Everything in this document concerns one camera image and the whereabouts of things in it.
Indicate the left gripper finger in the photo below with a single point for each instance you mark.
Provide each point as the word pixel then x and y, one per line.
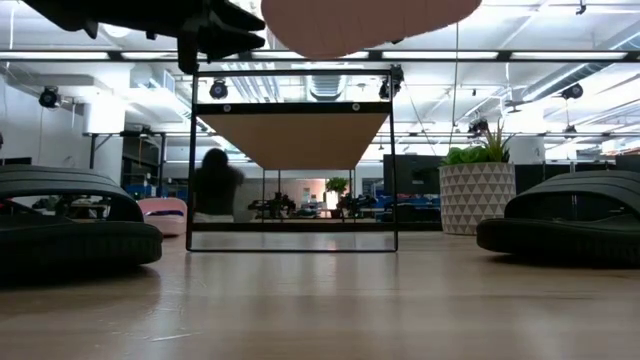
pixel 237 21
pixel 240 44

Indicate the pink slide sandal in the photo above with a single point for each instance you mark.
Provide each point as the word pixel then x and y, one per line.
pixel 165 222
pixel 360 25

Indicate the black slide sandal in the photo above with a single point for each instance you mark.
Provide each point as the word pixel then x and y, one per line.
pixel 75 245
pixel 560 240

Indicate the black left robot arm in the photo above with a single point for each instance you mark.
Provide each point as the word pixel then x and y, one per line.
pixel 75 10

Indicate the black-framed wooden shelf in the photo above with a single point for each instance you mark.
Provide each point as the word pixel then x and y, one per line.
pixel 300 137

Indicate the black ceiling spotlight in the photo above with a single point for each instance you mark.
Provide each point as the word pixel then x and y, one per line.
pixel 219 90
pixel 478 126
pixel 395 80
pixel 573 91
pixel 48 97

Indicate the long ceiling light strip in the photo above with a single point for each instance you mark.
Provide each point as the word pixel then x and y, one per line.
pixel 50 55

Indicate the person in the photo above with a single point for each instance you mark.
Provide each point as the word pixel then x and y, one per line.
pixel 215 190

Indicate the small background potted plant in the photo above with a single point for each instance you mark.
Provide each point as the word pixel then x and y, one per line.
pixel 337 185

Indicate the black monitor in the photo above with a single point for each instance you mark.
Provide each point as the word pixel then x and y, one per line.
pixel 410 180

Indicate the green plant in patterned pot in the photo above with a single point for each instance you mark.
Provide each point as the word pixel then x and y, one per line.
pixel 475 200

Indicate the black metal frame stand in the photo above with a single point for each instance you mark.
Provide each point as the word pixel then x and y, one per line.
pixel 93 150

